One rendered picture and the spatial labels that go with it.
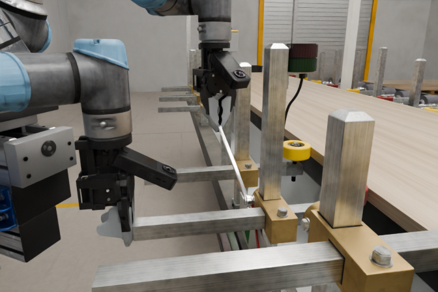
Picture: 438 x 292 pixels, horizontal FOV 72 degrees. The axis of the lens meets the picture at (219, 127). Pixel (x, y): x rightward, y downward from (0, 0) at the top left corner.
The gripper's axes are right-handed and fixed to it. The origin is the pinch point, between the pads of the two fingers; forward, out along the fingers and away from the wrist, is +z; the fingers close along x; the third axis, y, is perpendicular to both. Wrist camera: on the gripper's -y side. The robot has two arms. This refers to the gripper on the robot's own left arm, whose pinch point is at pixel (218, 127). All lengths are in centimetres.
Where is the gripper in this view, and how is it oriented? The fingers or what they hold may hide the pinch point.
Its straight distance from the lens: 73.6
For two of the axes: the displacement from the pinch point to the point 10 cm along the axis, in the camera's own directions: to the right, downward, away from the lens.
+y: -4.9, -2.3, 8.4
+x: -8.7, 1.3, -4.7
